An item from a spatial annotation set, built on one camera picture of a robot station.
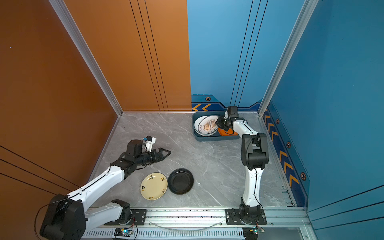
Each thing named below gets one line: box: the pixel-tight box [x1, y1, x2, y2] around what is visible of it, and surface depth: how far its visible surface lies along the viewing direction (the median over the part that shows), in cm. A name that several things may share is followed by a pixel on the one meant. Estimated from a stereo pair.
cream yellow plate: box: [140, 172, 168, 201], surface depth 85 cm
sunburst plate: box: [198, 115, 220, 134], surface depth 107 cm
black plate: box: [168, 168, 194, 195], surface depth 86 cm
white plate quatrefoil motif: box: [194, 116, 213, 136], surface depth 110 cm
